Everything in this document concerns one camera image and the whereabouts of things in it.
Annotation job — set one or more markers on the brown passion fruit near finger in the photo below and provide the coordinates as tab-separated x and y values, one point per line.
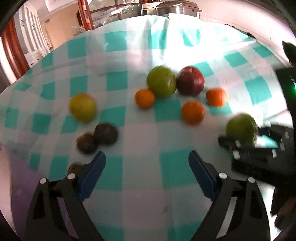
75	168

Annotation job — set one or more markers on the yellow pear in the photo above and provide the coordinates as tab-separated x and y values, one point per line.
83	107

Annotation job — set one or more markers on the teal white checkered tablecloth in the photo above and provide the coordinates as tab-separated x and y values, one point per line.
147	190

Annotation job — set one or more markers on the small orange tangerine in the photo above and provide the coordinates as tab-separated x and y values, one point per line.
144	98

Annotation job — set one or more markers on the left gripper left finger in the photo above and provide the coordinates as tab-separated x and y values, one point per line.
45	221

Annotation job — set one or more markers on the dark red apple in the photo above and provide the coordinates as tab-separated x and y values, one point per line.
190	81

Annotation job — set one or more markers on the green tomato with calyx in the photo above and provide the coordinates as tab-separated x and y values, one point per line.
161	81

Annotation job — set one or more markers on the white cabinet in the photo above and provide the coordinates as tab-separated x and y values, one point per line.
30	34

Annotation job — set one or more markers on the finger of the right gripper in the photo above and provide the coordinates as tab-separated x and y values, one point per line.
239	150

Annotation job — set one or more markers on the dark brown passion fruit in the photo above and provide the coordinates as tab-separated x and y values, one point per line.
105	134

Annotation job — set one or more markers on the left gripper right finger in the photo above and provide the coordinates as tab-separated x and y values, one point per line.
237	211

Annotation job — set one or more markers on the green apple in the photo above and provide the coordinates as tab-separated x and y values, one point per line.
243	128

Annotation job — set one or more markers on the purple box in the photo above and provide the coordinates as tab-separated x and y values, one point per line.
18	184

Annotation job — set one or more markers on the dark wrinkled passion fruit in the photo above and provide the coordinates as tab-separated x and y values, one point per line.
86	144

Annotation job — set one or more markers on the red wooden door frame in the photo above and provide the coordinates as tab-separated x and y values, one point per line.
13	50

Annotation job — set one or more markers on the silver rice cooker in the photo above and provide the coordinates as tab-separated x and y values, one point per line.
178	7

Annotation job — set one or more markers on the person's right hand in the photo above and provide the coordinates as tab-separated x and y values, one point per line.
286	215

